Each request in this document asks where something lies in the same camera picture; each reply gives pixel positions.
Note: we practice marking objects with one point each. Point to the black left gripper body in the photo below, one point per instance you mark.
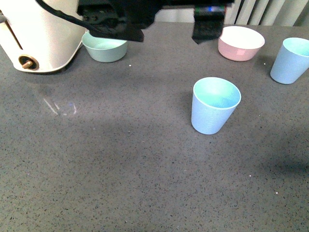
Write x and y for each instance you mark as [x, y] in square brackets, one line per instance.
[119, 19]

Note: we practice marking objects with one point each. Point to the blue cup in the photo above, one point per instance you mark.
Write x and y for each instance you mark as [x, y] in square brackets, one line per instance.
[292, 61]
[214, 101]

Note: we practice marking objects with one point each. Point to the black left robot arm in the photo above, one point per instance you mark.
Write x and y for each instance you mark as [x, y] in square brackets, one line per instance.
[209, 16]

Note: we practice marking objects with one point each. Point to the green bowl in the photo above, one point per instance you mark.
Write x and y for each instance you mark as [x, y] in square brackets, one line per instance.
[104, 50]

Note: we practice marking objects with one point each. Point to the white toaster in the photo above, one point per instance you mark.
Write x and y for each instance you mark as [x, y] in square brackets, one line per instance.
[34, 39]

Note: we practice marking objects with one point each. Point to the grey curtain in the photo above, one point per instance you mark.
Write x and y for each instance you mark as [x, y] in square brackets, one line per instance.
[269, 13]

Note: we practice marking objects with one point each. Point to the pink bowl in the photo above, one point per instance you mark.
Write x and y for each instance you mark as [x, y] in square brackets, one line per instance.
[239, 43]

